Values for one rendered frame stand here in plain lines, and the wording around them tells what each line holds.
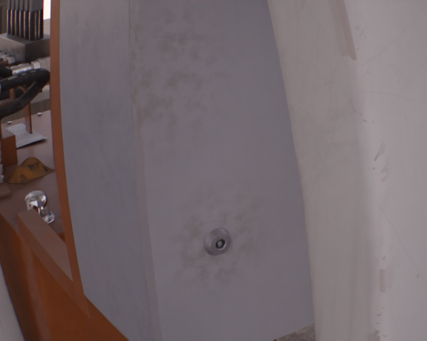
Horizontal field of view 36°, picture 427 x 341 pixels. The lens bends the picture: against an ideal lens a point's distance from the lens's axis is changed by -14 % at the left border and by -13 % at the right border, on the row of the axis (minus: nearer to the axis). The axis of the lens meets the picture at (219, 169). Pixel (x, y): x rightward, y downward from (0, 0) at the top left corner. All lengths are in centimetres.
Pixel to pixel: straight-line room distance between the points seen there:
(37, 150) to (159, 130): 103
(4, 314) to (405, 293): 116
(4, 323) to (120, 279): 66
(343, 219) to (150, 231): 41
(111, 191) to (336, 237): 47
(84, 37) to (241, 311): 33
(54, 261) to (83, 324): 31
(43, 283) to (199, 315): 55
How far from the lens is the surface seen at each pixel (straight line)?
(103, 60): 68
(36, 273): 123
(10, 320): 139
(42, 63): 142
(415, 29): 27
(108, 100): 69
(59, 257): 102
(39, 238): 109
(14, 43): 156
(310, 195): 28
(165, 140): 64
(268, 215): 72
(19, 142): 172
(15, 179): 146
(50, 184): 142
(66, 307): 127
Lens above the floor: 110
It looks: 20 degrees down
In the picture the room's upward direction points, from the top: 2 degrees counter-clockwise
